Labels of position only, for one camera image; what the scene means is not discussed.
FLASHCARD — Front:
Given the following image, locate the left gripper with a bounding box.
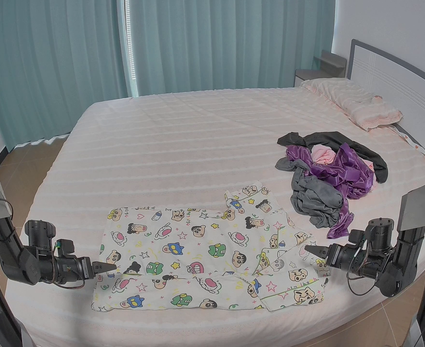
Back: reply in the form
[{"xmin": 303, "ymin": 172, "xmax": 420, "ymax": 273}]
[{"xmin": 56, "ymin": 255, "xmax": 93, "ymax": 283}]

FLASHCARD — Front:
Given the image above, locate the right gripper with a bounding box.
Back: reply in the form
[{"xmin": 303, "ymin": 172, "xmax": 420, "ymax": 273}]
[{"xmin": 326, "ymin": 243, "xmax": 351, "ymax": 269}]

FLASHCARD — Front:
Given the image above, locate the white printed pyjama top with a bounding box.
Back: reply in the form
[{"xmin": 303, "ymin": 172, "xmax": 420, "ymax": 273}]
[{"xmin": 90, "ymin": 181, "xmax": 332, "ymax": 313}]

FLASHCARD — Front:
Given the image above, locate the pile of clothes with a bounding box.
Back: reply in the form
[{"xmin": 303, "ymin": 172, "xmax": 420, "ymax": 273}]
[{"xmin": 276, "ymin": 132, "xmax": 388, "ymax": 239}]

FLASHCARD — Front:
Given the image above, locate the pale pink pillow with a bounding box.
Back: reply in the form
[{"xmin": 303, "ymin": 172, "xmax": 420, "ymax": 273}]
[{"xmin": 299, "ymin": 78, "xmax": 404, "ymax": 132}]

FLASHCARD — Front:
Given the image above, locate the bed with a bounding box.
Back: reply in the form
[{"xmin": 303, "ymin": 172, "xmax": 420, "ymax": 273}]
[{"xmin": 4, "ymin": 38, "xmax": 425, "ymax": 347}]

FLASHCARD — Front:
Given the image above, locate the grey bedside table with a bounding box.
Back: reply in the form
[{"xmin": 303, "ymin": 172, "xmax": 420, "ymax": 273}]
[{"xmin": 295, "ymin": 50, "xmax": 347, "ymax": 87}]

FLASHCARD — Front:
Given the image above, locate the blue-green curtain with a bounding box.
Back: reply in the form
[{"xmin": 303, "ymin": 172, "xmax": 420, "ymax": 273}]
[
  {"xmin": 129, "ymin": 0, "xmax": 338, "ymax": 95},
  {"xmin": 0, "ymin": 0, "xmax": 139, "ymax": 152}
]

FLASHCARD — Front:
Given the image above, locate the window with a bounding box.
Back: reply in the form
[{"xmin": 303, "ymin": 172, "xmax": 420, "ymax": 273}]
[{"xmin": 117, "ymin": 0, "xmax": 139, "ymax": 97}]

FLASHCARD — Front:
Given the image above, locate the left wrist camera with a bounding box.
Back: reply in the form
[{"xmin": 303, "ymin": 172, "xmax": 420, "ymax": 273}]
[{"xmin": 54, "ymin": 239, "xmax": 75, "ymax": 258}]

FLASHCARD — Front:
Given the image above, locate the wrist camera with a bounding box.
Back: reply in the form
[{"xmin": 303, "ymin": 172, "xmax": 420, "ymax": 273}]
[
  {"xmin": 348, "ymin": 230, "xmax": 366, "ymax": 247},
  {"xmin": 54, "ymin": 239, "xmax": 75, "ymax": 258}
]

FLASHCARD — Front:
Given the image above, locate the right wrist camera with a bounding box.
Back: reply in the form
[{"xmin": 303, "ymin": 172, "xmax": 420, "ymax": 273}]
[{"xmin": 348, "ymin": 230, "xmax": 366, "ymax": 247}]

